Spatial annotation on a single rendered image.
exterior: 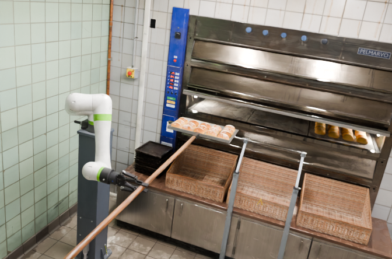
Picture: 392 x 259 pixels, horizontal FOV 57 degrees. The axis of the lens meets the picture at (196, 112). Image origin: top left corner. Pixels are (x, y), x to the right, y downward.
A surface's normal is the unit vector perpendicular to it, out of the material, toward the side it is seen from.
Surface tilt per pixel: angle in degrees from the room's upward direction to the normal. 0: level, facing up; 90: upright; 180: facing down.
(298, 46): 90
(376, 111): 70
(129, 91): 90
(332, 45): 90
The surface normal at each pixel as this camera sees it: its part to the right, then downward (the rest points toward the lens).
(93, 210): -0.32, 0.25
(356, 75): -0.27, -0.09
